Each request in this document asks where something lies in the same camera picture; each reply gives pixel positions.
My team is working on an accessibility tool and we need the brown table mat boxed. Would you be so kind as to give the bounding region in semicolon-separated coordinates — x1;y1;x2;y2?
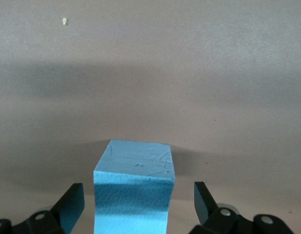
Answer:
0;0;301;234

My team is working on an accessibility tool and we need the light blue foam block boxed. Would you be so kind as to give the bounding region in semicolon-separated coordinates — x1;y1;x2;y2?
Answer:
92;138;177;234

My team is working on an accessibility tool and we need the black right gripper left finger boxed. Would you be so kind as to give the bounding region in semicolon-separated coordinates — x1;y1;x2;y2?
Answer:
0;182;86;234

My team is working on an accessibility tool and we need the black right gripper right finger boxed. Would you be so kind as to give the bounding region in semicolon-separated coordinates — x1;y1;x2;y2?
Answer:
193;181;294;234

